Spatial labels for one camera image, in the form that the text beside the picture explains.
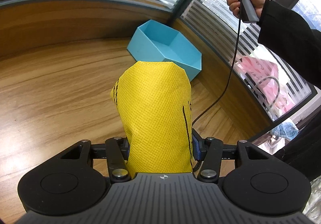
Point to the black sleeve right forearm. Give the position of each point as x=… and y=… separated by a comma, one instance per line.
x=288, y=35

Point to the pink plastic bag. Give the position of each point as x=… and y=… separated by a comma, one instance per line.
x=262, y=76

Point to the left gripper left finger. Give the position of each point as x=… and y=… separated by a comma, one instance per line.
x=117, y=151

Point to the light blue cardboard box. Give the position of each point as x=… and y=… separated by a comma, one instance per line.
x=156, y=42

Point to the yellow fabric shopping bag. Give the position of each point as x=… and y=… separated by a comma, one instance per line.
x=154, y=101

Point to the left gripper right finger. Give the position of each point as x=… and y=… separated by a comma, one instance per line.
x=208, y=154

